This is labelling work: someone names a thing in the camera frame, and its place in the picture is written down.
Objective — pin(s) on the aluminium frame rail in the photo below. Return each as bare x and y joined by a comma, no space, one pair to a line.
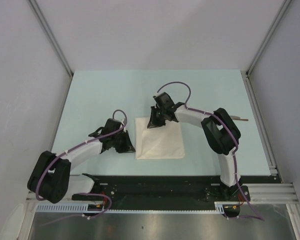
259,193

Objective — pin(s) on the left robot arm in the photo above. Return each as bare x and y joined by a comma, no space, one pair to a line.
50,178

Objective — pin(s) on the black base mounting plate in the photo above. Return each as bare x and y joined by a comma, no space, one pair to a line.
159,189

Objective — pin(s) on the silver metal fork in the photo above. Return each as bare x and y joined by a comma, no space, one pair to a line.
236,116

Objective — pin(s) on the white cloth napkin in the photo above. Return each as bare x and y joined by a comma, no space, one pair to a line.
165,142

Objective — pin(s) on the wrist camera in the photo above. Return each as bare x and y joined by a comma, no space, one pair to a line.
163,101
113,128

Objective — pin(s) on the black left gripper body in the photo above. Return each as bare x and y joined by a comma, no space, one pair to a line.
116,138

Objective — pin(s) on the white slotted cable duct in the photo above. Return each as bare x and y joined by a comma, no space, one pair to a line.
92,208

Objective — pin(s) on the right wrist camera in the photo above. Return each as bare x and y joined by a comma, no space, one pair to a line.
163,101

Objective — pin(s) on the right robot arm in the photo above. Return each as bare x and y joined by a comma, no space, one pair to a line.
221,132

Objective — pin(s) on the left aluminium corner post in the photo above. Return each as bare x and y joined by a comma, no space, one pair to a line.
39,15

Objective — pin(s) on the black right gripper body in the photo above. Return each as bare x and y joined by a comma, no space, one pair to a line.
162,117

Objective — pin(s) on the right aluminium corner post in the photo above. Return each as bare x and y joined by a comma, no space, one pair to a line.
269,35

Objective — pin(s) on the aluminium corner post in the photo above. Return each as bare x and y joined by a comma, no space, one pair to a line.
39,15
269,35

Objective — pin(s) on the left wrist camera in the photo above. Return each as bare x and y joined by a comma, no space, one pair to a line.
113,128

